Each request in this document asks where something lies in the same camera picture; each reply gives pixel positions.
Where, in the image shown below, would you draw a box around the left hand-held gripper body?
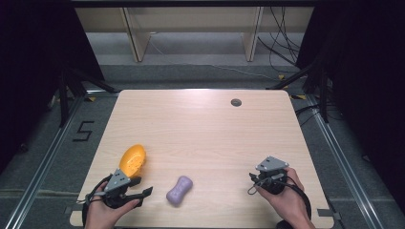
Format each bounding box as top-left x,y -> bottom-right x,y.
102,168 -> 143,210

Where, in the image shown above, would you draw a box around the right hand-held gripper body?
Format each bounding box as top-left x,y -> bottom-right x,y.
248,156 -> 291,196

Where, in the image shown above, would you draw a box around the yellow plastic soap dish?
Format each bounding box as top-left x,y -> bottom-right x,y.
118,143 -> 147,179

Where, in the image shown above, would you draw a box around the person's right hand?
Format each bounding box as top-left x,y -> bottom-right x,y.
254,167 -> 308,225

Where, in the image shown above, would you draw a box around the person's left hand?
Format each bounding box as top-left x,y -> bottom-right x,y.
84,192 -> 141,229

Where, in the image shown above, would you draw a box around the purple soap bar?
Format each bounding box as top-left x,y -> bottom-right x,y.
165,175 -> 194,208

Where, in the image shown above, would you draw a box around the black metal stand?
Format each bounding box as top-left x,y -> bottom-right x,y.
266,55 -> 332,124
56,65 -> 119,129

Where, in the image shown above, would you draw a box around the dark curtain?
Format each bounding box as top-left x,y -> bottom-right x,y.
295,0 -> 405,208
0,0 -> 105,175

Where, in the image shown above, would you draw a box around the beige wooden furniture panel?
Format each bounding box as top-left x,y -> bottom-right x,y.
241,7 -> 266,63
119,7 -> 153,63

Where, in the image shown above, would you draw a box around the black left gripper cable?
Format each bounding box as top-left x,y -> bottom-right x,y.
75,174 -> 114,229

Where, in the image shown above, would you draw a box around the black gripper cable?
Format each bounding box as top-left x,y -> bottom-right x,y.
285,181 -> 313,223
75,174 -> 114,229

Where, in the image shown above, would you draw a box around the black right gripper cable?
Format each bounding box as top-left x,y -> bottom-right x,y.
285,181 -> 313,223

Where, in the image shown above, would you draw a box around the grey table bracket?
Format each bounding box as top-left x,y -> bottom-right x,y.
316,208 -> 342,221

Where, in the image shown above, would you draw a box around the metal floor rail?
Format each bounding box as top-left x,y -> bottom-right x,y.
305,94 -> 385,229
2,91 -> 89,229

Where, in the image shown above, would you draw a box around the thin white floor cable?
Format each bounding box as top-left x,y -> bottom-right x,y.
148,31 -> 279,81

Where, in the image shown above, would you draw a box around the bundle of black floor cables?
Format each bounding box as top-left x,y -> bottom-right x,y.
257,6 -> 303,74

